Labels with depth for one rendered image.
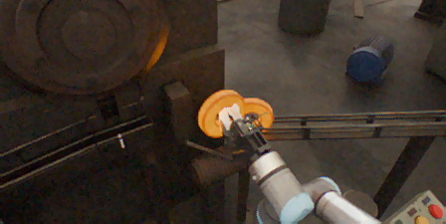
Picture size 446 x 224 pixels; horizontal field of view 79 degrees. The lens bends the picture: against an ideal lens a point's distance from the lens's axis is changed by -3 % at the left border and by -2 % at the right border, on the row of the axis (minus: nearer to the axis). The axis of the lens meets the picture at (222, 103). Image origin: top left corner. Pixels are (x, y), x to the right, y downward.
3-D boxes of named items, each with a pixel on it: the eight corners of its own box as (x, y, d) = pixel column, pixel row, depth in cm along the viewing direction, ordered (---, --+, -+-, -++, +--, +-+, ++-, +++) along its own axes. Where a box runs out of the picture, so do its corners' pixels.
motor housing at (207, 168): (195, 221, 144) (186, 153, 111) (230, 202, 153) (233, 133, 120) (207, 242, 136) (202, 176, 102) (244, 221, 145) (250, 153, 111)
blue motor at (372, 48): (338, 80, 249) (349, 45, 227) (359, 56, 283) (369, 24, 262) (373, 93, 233) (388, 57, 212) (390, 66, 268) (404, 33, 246)
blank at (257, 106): (246, 134, 111) (246, 140, 108) (222, 110, 104) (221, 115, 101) (280, 117, 104) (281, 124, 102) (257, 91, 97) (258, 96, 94)
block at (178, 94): (167, 130, 118) (159, 84, 103) (184, 123, 121) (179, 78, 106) (177, 146, 111) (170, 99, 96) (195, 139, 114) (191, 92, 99)
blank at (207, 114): (193, 103, 79) (198, 109, 77) (238, 81, 84) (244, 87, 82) (201, 138, 89) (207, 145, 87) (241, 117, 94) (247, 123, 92)
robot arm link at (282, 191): (280, 234, 68) (292, 224, 60) (252, 190, 74) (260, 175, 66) (309, 215, 71) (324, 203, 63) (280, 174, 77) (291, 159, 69)
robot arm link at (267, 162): (280, 174, 76) (251, 189, 72) (269, 159, 79) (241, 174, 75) (291, 159, 69) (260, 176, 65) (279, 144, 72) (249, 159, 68)
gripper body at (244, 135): (252, 111, 77) (278, 144, 71) (246, 127, 83) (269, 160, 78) (229, 119, 73) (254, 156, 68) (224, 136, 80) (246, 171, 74)
